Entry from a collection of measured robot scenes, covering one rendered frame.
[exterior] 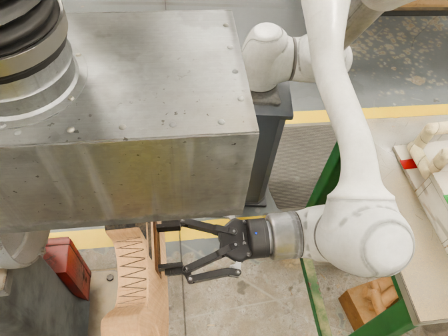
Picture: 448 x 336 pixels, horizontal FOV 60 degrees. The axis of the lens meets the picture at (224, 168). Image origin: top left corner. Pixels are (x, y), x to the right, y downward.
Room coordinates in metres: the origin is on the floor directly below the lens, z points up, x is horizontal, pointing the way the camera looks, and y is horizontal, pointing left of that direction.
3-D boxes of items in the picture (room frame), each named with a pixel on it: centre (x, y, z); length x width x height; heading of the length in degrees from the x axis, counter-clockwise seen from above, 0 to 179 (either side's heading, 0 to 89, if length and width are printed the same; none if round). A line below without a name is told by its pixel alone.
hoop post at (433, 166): (0.63, -0.54, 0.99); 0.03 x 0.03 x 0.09
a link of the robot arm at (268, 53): (1.15, -0.10, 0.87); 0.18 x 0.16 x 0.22; 96
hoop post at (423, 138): (0.71, -0.52, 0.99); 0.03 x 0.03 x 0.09
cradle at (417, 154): (0.66, -0.52, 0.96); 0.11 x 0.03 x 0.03; 16
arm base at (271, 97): (1.15, -0.07, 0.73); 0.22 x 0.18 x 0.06; 94
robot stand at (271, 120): (1.15, -0.09, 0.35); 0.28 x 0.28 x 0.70; 4
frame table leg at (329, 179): (0.78, -0.37, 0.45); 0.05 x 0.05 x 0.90; 12
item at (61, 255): (0.41, 0.57, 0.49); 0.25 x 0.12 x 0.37; 102
